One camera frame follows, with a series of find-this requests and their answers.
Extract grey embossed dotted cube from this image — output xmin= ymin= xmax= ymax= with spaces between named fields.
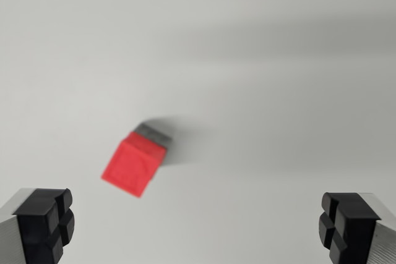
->
xmin=133 ymin=122 xmax=173 ymax=151

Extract red embossed number cube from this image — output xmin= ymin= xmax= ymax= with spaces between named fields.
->
xmin=100 ymin=131 xmax=168 ymax=199

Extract gripper left finger with black rubber pad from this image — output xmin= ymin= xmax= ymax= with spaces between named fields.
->
xmin=0 ymin=187 xmax=75 ymax=264

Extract gripper right finger with black rubber pad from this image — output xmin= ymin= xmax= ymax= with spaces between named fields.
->
xmin=317 ymin=192 xmax=396 ymax=264

